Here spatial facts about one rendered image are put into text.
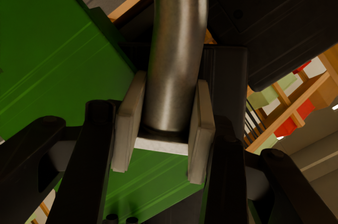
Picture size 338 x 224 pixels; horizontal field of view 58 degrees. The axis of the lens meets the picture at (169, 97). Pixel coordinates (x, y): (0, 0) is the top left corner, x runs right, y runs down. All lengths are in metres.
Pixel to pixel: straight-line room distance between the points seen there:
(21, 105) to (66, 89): 0.04
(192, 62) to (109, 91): 0.07
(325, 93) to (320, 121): 5.40
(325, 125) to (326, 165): 2.14
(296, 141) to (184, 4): 9.62
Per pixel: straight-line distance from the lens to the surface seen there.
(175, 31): 0.16
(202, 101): 0.16
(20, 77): 0.24
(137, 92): 0.16
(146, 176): 0.24
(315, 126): 9.70
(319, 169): 7.85
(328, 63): 1.00
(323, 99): 4.23
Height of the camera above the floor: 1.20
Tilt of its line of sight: level
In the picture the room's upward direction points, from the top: 146 degrees clockwise
